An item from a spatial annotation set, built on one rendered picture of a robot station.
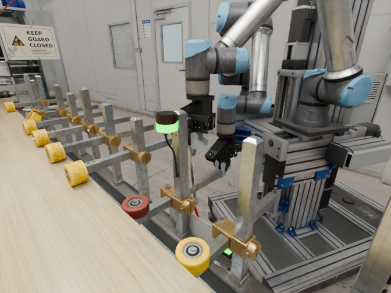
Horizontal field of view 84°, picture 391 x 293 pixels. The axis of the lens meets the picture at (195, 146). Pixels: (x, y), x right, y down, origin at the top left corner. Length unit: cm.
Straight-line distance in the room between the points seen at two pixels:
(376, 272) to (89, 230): 61
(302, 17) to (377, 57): 188
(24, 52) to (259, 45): 251
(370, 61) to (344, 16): 222
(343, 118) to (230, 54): 95
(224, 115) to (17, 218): 73
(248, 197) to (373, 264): 24
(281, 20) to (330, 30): 246
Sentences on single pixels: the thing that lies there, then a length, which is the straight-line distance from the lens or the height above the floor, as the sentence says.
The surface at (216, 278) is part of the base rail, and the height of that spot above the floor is 69.
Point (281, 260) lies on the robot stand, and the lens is 153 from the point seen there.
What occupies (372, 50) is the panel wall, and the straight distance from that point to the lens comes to 308.
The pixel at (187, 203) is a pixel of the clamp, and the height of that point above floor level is 87.
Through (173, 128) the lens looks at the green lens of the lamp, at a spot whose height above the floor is 114.
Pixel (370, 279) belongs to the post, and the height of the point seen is 97.
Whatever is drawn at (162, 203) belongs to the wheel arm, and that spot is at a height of 86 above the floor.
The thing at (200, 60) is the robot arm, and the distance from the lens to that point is 66.
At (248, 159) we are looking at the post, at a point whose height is 111.
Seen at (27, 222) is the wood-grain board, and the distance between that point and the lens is 78.
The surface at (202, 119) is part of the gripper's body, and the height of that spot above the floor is 114.
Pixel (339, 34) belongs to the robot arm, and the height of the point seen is 138.
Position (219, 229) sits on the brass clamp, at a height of 87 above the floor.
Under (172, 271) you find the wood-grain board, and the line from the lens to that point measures 53.
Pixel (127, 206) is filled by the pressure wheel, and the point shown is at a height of 91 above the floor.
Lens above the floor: 132
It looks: 23 degrees down
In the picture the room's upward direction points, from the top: straight up
